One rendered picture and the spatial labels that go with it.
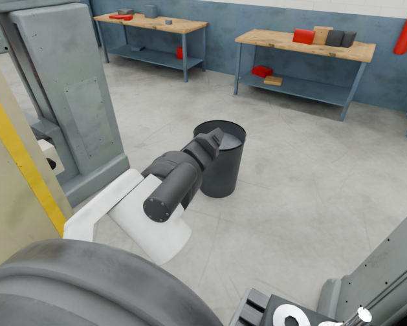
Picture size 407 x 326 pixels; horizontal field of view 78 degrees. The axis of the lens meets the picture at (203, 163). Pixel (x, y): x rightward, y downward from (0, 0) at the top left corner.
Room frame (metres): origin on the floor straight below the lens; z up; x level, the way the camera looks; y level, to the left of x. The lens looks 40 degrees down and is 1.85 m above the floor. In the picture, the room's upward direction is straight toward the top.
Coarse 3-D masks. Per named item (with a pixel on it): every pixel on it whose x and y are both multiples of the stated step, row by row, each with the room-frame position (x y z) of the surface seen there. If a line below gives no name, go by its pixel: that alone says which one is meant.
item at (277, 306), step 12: (276, 300) 0.28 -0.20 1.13; (264, 312) 0.29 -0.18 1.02; (276, 312) 0.25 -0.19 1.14; (288, 312) 0.25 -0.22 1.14; (300, 312) 0.25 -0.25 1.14; (312, 312) 0.25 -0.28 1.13; (264, 324) 0.23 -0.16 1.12; (276, 324) 0.22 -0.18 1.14; (288, 324) 0.23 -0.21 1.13; (300, 324) 0.22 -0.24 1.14; (312, 324) 0.23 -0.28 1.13; (324, 324) 0.22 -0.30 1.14
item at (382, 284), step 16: (400, 224) 0.70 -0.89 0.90; (384, 240) 0.72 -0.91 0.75; (400, 240) 0.61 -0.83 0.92; (368, 256) 0.74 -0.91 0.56; (384, 256) 0.61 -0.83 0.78; (400, 256) 0.53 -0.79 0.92; (352, 272) 0.76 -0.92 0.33; (368, 272) 0.62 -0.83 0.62; (384, 272) 0.53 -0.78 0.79; (400, 272) 0.47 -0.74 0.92; (352, 288) 0.63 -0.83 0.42; (368, 288) 0.53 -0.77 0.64; (384, 288) 0.46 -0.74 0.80; (400, 288) 0.42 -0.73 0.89; (352, 304) 0.53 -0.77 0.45; (368, 304) 0.46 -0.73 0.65; (384, 304) 0.41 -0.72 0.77; (400, 304) 0.38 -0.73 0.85; (336, 320) 0.53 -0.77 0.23; (384, 320) 0.38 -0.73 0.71; (400, 320) 0.35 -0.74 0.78
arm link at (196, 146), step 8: (200, 136) 0.39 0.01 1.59; (208, 136) 0.39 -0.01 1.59; (192, 144) 0.37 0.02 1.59; (200, 144) 0.38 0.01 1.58; (208, 144) 0.38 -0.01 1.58; (216, 144) 0.38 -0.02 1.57; (168, 152) 0.33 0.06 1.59; (176, 152) 0.33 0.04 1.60; (184, 152) 0.35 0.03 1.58; (192, 152) 0.34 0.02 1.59; (200, 152) 0.36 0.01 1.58; (208, 152) 0.37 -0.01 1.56; (216, 152) 0.37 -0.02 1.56; (168, 160) 0.30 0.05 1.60; (176, 160) 0.30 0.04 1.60; (184, 160) 0.31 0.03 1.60; (192, 160) 0.32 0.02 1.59; (200, 160) 0.34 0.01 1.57; (208, 160) 0.35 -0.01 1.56; (200, 168) 0.32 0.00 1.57; (200, 176) 0.31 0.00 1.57; (200, 184) 0.30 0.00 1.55; (192, 200) 0.28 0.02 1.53
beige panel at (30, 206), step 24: (0, 72) 0.93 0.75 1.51; (0, 96) 0.89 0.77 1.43; (0, 120) 0.85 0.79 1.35; (24, 120) 0.92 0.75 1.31; (0, 144) 0.82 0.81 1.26; (24, 144) 0.89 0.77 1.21; (0, 168) 0.78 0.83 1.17; (24, 168) 0.84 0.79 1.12; (48, 168) 0.92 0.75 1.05; (0, 192) 0.74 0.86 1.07; (24, 192) 0.80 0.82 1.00; (48, 192) 0.87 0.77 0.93; (0, 216) 0.70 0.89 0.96; (24, 216) 0.76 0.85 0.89; (48, 216) 0.83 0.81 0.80; (0, 240) 0.65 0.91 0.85; (24, 240) 0.71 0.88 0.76; (0, 264) 0.60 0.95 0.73
